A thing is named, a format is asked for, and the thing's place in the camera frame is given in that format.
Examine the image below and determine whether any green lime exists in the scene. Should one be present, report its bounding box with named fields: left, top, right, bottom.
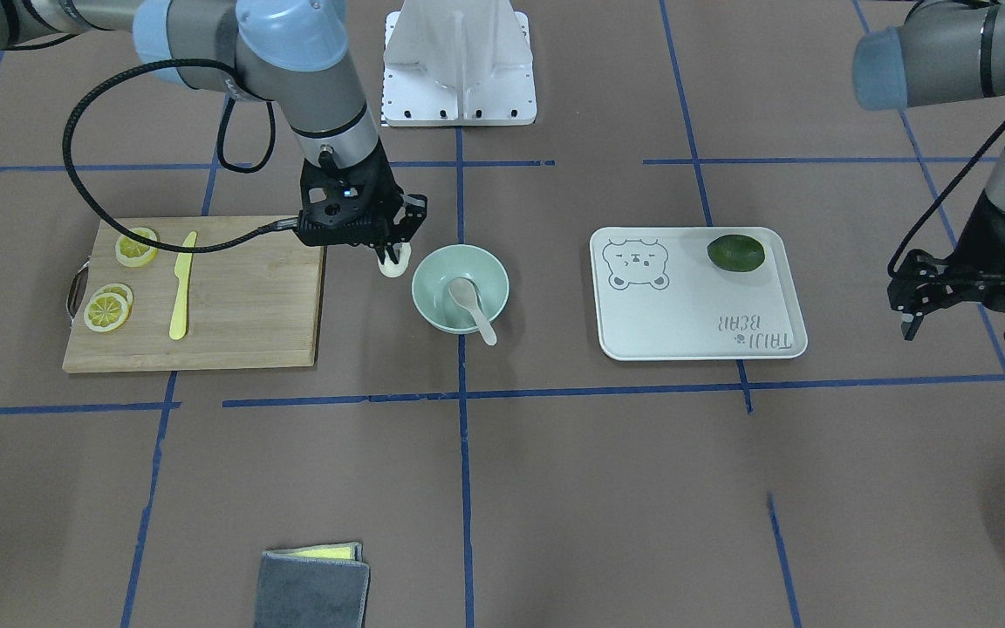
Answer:
left=706, top=234, right=766, bottom=273

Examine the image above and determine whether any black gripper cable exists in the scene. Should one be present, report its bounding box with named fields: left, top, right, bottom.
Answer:
left=888, top=52, right=1005, bottom=280

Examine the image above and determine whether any yellow sponge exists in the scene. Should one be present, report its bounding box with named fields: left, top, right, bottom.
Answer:
left=290, top=543, right=358, bottom=561

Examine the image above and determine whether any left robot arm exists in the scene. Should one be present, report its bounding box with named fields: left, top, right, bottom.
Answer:
left=852, top=1, right=1005, bottom=342

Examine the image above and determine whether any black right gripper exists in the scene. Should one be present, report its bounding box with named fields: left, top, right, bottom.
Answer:
left=295, top=144, right=427, bottom=266

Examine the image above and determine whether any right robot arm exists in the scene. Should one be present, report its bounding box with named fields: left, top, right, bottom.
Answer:
left=0, top=1, right=427, bottom=277

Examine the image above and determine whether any yellow plastic knife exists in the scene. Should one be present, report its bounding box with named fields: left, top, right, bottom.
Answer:
left=168, top=253, right=195, bottom=341

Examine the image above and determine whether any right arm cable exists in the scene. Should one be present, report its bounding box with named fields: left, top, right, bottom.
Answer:
left=62, top=58, right=303, bottom=255

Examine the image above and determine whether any bamboo cutting board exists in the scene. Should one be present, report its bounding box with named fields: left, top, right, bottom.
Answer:
left=63, top=225, right=325, bottom=373

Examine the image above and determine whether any cream bear serving tray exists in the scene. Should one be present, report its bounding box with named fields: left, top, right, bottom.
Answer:
left=589, top=227, right=809, bottom=361

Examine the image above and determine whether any mint green bowl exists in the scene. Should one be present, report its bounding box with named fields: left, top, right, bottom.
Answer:
left=411, top=245, right=510, bottom=335

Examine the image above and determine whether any white ceramic spoon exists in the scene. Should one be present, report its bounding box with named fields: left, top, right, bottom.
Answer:
left=448, top=277, right=498, bottom=346

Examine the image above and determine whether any white steamed bun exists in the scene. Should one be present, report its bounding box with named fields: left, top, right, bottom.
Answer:
left=379, top=242, right=412, bottom=278

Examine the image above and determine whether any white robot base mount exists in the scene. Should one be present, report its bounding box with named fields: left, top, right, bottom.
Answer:
left=380, top=1, right=538, bottom=127

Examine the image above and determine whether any lemon slice upper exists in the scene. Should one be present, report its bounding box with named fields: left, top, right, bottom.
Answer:
left=114, top=235, right=157, bottom=268

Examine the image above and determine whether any lemon slice underneath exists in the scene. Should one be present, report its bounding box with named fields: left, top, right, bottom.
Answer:
left=92, top=283, right=134, bottom=306

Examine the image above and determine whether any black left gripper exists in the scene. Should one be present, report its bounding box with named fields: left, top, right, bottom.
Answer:
left=888, top=194, right=1005, bottom=343

